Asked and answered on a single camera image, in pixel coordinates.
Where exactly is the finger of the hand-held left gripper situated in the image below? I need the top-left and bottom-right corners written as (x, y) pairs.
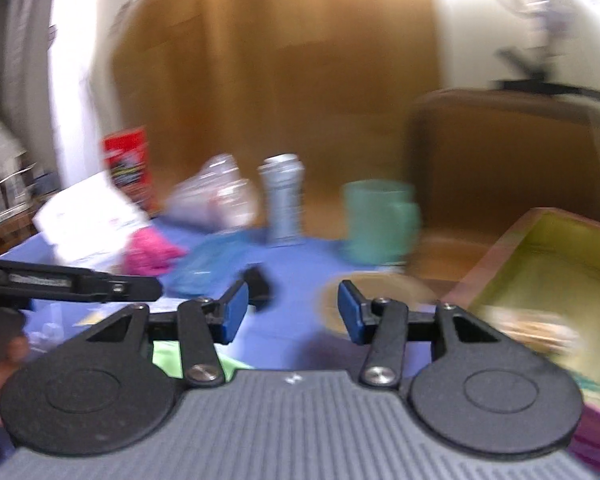
top-left (0, 257), bottom-right (164, 306)

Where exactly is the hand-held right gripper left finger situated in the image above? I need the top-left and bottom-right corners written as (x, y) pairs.
top-left (75, 280), bottom-right (251, 388)

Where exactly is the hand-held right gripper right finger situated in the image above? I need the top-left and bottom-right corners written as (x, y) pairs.
top-left (337, 280), bottom-right (518, 388)

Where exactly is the blue plastic bag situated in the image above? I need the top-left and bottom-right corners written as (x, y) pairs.
top-left (166, 236), bottom-right (248, 297)

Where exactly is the pink fluffy cloth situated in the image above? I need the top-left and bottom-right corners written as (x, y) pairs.
top-left (124, 227), bottom-right (187, 277)

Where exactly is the green cloth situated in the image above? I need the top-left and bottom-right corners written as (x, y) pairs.
top-left (152, 341), bottom-right (239, 382)

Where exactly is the pink biscuit tin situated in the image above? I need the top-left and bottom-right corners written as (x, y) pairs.
top-left (439, 206), bottom-right (600, 480)

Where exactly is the round tin can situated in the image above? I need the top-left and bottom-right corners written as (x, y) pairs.
top-left (319, 271), bottom-right (435, 337)

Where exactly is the white tissue pack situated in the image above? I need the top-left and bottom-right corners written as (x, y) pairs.
top-left (31, 170), bottom-right (152, 267)

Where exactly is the blue printed tablecloth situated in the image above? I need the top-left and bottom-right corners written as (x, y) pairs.
top-left (0, 214), bottom-right (476, 396)

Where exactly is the green translucent cup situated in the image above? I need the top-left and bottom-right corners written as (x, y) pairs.
top-left (341, 179), bottom-right (422, 265)

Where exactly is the plastic bag of cups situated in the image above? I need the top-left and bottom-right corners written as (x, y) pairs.
top-left (164, 154), bottom-right (259, 232)

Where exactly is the patterned milk carton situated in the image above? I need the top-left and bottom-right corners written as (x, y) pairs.
top-left (257, 153), bottom-right (306, 248)

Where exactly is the red snack packet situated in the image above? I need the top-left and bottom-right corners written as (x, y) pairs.
top-left (103, 127), bottom-right (153, 213)

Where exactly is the pale flat packet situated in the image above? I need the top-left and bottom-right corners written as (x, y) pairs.
top-left (477, 305), bottom-right (583, 358)

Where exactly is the brown chair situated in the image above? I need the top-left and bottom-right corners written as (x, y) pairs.
top-left (405, 87), bottom-right (600, 273)

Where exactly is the wooden panel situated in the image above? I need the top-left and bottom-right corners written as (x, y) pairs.
top-left (107, 0), bottom-right (445, 233)

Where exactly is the black stand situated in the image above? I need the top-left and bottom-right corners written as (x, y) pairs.
top-left (487, 0), bottom-right (600, 105)

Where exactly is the cluttered wire shelf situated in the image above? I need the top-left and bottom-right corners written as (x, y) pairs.
top-left (0, 107), bottom-right (56, 231)

